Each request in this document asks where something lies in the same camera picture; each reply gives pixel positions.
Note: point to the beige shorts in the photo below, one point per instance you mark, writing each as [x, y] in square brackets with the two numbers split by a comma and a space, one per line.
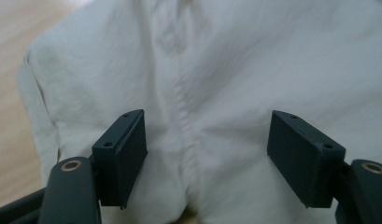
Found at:
[216, 68]

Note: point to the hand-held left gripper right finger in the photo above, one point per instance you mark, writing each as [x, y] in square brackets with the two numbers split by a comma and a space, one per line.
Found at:
[304, 155]

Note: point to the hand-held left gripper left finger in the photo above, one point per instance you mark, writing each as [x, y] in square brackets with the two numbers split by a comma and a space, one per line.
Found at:
[120, 155]

